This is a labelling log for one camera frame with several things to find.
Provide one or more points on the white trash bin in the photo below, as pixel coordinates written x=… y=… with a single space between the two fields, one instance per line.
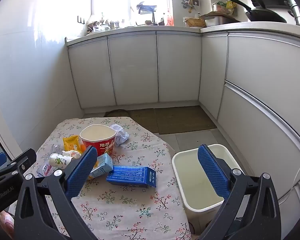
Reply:
x=190 y=175

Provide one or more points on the white kitchen countertop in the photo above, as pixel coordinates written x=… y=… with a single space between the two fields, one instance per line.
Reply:
x=240 y=25

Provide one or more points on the blue cardboard box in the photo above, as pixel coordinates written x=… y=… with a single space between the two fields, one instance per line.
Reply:
x=130 y=176

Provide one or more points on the black wok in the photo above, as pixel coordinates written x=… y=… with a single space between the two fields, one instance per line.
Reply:
x=265 y=15

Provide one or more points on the steel basin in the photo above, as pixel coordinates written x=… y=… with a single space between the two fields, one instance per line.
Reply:
x=218 y=21

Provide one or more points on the yellow snack packet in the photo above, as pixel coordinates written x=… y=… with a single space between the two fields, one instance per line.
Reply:
x=71 y=142

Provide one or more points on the dish rack with plates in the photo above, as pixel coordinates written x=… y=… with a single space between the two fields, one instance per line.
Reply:
x=146 y=8

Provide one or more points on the red instant noodle cup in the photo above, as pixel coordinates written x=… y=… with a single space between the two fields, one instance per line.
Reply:
x=100 y=143

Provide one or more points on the steel exhaust pipe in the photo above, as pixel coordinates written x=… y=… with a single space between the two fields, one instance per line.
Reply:
x=296 y=10

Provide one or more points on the light blue drink carton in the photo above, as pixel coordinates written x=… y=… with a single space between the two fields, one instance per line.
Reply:
x=102 y=166

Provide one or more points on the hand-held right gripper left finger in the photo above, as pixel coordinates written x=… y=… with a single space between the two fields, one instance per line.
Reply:
x=81 y=173

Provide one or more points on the white paper cup green print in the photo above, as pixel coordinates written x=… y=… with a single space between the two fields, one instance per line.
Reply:
x=60 y=161

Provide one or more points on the floral tablecloth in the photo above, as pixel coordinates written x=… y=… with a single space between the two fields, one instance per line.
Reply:
x=130 y=205

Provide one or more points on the brown floor mat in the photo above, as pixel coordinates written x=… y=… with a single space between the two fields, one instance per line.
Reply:
x=185 y=120
x=143 y=120

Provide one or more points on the white paper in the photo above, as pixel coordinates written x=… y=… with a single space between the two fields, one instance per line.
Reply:
x=121 y=138

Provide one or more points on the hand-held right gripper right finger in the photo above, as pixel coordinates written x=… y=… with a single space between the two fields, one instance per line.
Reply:
x=212 y=173

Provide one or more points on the row of white cabinet doors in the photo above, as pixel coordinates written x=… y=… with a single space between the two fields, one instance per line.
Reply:
x=135 y=70

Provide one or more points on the food packages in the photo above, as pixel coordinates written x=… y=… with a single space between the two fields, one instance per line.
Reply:
x=223 y=7

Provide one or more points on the clear plastic bottle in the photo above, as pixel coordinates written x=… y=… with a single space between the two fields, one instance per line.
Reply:
x=46 y=170

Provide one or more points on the woven basket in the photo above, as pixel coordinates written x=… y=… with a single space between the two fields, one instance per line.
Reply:
x=193 y=22

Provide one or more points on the black wall hook rack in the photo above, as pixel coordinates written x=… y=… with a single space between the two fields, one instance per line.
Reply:
x=80 y=20

